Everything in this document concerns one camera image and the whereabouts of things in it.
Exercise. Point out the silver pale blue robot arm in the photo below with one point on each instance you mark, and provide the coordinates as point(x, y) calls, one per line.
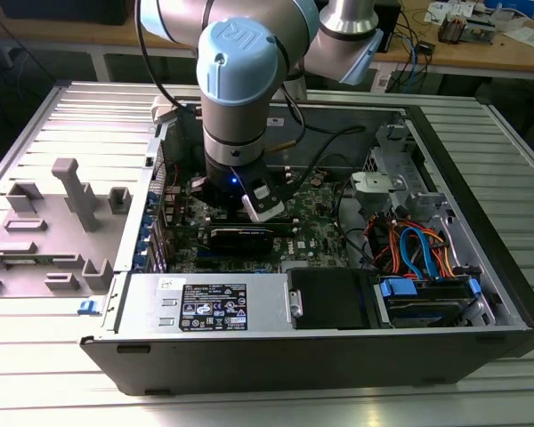
point(236, 71)

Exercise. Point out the blue expansion slot clips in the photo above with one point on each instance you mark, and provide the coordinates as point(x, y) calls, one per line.
point(144, 227)

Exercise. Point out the black graphics card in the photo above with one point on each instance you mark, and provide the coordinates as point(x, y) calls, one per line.
point(240, 241)

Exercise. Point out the green RAM stick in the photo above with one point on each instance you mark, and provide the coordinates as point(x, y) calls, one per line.
point(289, 228)

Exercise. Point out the round coin battery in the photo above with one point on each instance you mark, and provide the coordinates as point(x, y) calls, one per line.
point(317, 180)

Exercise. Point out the green motherboard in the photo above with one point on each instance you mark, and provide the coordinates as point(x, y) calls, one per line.
point(311, 222)

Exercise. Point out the small white sticker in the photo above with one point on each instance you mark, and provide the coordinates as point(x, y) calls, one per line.
point(167, 283)

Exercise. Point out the black power supply label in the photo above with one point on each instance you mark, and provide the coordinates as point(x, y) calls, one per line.
point(213, 307)

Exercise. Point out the silver bay latch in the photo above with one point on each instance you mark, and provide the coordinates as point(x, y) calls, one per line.
point(295, 303)

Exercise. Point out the silver power supply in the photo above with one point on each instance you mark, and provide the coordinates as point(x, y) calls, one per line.
point(151, 307)

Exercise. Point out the black drive bay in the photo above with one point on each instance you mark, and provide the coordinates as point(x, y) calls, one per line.
point(329, 298)

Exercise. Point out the black open PC case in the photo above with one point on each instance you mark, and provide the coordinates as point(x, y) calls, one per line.
point(249, 360)

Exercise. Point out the small blue clip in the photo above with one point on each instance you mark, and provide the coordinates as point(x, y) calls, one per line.
point(89, 307)

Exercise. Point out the silver metal drive cage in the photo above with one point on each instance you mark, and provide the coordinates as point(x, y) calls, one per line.
point(405, 187)

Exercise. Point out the grey parts rack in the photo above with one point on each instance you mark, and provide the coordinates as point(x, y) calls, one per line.
point(49, 249)

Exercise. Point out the hard disk in blue carrier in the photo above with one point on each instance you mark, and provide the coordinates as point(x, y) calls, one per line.
point(398, 289)

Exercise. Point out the tall black box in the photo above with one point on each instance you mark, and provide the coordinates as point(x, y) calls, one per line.
point(389, 26)

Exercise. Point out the black monitor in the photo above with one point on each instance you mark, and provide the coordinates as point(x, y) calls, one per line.
point(67, 11)

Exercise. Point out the small black box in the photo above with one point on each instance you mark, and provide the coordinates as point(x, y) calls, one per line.
point(426, 48)

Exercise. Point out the wooden desk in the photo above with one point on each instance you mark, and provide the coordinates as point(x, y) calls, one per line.
point(471, 58)

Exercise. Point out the printed paper cards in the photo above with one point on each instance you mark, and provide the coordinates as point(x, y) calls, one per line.
point(449, 11)

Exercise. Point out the white papers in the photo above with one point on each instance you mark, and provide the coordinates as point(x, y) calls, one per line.
point(527, 36)

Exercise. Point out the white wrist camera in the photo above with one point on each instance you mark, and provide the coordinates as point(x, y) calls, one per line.
point(264, 200)

